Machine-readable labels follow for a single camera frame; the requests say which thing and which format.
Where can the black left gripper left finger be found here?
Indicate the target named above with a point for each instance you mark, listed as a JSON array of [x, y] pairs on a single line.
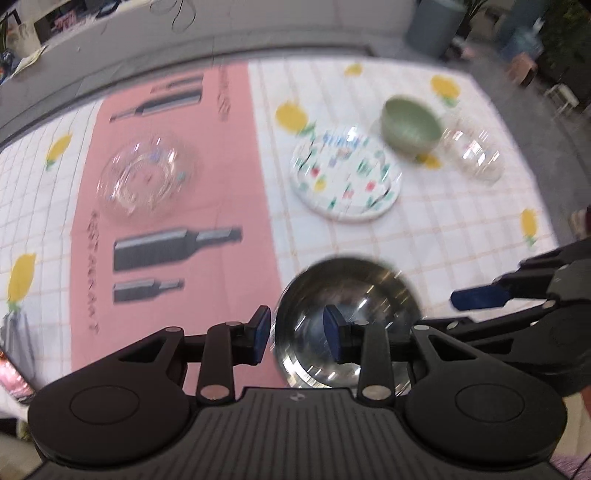
[[139, 400]]

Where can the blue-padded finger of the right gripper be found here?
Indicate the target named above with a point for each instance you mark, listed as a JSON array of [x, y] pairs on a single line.
[[521, 284]]

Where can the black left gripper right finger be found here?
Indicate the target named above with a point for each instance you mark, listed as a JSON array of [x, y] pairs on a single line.
[[459, 403]]

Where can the orange steel bowl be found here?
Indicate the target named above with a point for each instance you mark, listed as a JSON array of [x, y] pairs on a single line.
[[321, 318]]

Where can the small clear glass bowl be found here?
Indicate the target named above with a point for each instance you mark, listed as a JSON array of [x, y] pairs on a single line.
[[473, 153]]

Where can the green ceramic bowl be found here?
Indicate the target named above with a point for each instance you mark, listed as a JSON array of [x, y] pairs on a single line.
[[410, 126]]

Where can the floral white plate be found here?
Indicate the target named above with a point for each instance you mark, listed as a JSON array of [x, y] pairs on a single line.
[[345, 174]]

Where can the pink small stool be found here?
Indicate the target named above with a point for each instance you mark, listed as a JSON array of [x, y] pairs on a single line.
[[522, 70]]

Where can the pink and white tablecloth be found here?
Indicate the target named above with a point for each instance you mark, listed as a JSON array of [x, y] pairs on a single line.
[[98, 285]]

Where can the clear glass plate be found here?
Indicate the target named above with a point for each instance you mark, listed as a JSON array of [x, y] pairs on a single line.
[[146, 178]]

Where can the green potted plant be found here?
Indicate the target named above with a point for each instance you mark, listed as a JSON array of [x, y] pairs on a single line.
[[565, 36]]

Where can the blue water jug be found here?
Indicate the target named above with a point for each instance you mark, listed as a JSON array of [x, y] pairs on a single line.
[[525, 40]]

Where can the grey trash bin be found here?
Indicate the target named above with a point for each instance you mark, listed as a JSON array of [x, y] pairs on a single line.
[[434, 26]]

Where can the yellow papers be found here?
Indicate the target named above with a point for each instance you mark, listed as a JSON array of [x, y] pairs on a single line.
[[28, 61]]

